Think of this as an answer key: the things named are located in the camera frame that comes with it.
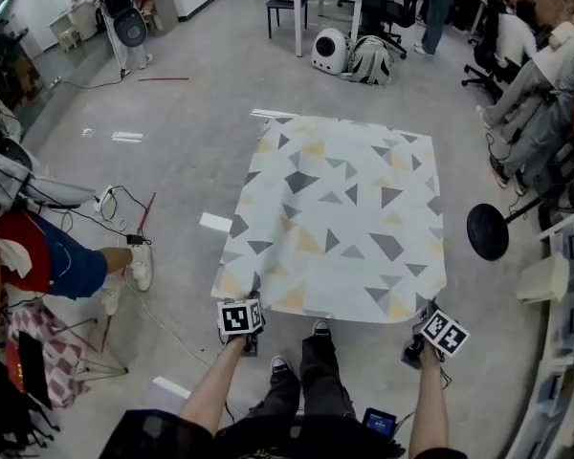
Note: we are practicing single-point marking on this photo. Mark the white metal shelf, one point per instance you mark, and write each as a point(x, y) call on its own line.
point(550, 352)

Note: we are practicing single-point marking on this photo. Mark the person's left forearm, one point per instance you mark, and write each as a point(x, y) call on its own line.
point(210, 385)

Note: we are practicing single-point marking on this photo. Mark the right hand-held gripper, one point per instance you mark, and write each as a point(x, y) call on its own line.
point(442, 335)

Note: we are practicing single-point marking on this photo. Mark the white triangle-print tablecloth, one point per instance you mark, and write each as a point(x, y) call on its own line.
point(335, 218)

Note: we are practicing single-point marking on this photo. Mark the dark side chair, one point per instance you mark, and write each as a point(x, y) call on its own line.
point(287, 5)

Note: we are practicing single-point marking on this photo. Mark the grey garment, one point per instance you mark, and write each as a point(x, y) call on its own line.
point(5, 175)

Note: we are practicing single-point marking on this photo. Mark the person's right black shoe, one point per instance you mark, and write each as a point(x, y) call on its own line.
point(320, 328)

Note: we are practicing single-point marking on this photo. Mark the black power adapter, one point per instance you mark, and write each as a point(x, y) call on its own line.
point(135, 240)

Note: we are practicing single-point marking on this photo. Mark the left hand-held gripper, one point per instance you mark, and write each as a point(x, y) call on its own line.
point(239, 318)

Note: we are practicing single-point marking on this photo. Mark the black device blue screen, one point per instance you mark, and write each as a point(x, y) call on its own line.
point(379, 421)

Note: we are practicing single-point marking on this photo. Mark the person's left black shoe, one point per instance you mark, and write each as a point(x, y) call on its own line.
point(279, 364)

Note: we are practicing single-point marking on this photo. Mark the black red flat device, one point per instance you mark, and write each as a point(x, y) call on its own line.
point(28, 366)

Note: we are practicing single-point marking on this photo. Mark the black pedestal fan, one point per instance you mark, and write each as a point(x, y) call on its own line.
point(488, 232)

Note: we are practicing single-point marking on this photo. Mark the grey backpack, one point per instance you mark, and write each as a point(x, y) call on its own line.
point(370, 62)

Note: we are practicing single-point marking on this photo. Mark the long ceiling light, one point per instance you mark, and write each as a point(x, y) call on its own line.
point(1, 10)

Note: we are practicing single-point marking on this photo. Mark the pink checkered cloth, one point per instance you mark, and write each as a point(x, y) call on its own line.
point(57, 366)

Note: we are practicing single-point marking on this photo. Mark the white small table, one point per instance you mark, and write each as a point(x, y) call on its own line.
point(74, 15)

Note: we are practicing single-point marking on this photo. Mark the cream plastic case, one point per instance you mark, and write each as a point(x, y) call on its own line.
point(543, 280)

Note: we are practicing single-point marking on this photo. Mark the person's black printed shirt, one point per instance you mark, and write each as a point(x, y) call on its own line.
point(172, 438)

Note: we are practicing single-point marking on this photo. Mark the black capsule backpack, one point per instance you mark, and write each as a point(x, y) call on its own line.
point(129, 22)

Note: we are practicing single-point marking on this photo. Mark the black office chair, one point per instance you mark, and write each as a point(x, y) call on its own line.
point(392, 12)
point(488, 55)

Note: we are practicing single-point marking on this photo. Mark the person's black shoe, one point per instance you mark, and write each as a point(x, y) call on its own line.
point(320, 328)
point(279, 364)

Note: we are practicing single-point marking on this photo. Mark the person's right forearm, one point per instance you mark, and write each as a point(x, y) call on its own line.
point(428, 409)

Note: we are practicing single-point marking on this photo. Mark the person's black trousers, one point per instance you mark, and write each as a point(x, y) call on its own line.
point(318, 376)

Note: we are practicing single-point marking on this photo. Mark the red stick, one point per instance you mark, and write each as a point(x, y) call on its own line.
point(146, 213)

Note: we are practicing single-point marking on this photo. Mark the white capsule backpack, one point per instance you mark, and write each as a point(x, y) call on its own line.
point(327, 50)

